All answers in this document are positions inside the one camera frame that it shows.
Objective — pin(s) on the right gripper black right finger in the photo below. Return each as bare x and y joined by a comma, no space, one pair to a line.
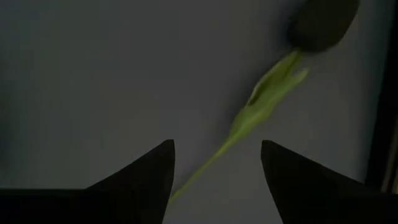
311,193

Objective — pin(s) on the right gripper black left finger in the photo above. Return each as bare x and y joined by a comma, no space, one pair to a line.
133,193

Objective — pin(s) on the dark tulip with green stem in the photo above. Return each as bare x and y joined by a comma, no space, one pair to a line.
264,93

